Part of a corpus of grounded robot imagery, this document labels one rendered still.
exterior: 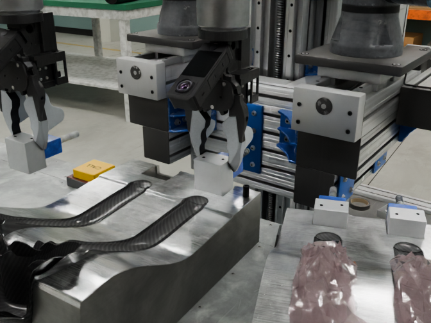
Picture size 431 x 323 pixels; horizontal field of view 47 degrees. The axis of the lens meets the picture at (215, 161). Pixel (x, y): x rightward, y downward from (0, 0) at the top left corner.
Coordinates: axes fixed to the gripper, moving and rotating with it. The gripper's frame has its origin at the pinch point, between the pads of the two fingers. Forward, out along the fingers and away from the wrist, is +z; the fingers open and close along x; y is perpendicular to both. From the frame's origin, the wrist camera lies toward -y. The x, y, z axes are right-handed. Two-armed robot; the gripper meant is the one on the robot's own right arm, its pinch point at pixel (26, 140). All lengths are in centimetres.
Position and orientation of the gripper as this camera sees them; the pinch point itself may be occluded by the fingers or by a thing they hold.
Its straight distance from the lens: 86.5
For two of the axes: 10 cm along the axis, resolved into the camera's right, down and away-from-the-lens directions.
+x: -8.5, -2.1, 4.9
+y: 5.3, -3.3, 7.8
